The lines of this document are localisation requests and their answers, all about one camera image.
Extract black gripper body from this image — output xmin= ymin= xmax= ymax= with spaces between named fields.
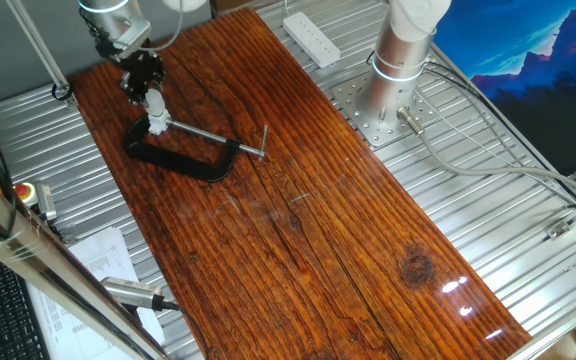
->
xmin=120 ymin=49 xmax=165 ymax=91

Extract small white cap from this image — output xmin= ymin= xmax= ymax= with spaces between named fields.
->
xmin=142 ymin=87 xmax=168 ymax=119

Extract white lamp socket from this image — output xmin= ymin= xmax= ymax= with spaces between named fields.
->
xmin=146 ymin=112 xmax=173 ymax=137

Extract black metal C-clamp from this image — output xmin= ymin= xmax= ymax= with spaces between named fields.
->
xmin=121 ymin=115 xmax=270 ymax=184

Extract red emergency stop button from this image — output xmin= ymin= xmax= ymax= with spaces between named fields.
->
xmin=12 ymin=181 xmax=58 ymax=222

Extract white power strip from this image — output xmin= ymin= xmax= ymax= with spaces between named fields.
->
xmin=282 ymin=11 xmax=342 ymax=69

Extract printed paper sheets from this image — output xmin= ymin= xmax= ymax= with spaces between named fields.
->
xmin=25 ymin=227 xmax=167 ymax=360

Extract brown wooden board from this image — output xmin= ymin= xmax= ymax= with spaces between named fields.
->
xmin=70 ymin=7 xmax=533 ymax=360

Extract blue mountain picture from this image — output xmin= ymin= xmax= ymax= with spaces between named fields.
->
xmin=432 ymin=0 xmax=576 ymax=177

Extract thick black cable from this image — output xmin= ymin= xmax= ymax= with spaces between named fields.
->
xmin=78 ymin=8 xmax=122 ymax=60

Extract aluminium frame pole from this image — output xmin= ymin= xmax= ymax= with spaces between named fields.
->
xmin=5 ymin=0 xmax=80 ymax=109

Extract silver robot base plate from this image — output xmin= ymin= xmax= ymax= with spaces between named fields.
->
xmin=331 ymin=74 xmax=439 ymax=148

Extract shiny metal frame bar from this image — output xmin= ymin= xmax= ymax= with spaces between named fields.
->
xmin=0 ymin=159 xmax=169 ymax=360

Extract silver ribbed camera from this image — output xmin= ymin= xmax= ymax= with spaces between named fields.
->
xmin=100 ymin=276 xmax=165 ymax=312

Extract black camera cable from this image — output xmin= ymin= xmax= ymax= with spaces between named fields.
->
xmin=160 ymin=298 xmax=210 ymax=360

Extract thick grey robot cable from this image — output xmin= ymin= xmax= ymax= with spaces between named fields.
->
xmin=396 ymin=106 xmax=576 ymax=207

